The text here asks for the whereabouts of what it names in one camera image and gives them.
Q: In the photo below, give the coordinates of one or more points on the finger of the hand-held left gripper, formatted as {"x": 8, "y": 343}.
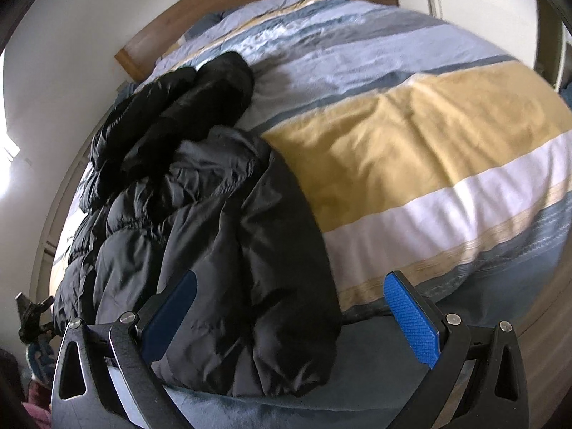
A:
{"x": 33, "y": 312}

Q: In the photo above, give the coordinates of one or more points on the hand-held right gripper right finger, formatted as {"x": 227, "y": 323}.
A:
{"x": 411, "y": 317}

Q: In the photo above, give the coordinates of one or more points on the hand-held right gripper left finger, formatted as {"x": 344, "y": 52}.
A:
{"x": 172, "y": 317}

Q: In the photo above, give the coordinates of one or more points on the black puffer jacket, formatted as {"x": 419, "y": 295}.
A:
{"x": 214, "y": 250}

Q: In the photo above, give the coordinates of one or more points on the blue bed sheet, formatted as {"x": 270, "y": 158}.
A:
{"x": 380, "y": 366}

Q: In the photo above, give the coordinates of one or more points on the pink clothing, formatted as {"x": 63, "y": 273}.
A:
{"x": 31, "y": 409}

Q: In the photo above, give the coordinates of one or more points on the bed with striped duvet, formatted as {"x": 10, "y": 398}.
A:
{"x": 402, "y": 143}

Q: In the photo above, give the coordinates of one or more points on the blue cloth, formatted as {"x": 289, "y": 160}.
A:
{"x": 123, "y": 94}

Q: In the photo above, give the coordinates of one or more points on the wooden headboard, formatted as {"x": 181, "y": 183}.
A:
{"x": 178, "y": 27}

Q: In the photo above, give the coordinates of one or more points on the dark blue pillow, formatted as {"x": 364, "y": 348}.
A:
{"x": 203, "y": 26}

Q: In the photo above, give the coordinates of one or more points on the white wardrobe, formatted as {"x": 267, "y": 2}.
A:
{"x": 491, "y": 0}

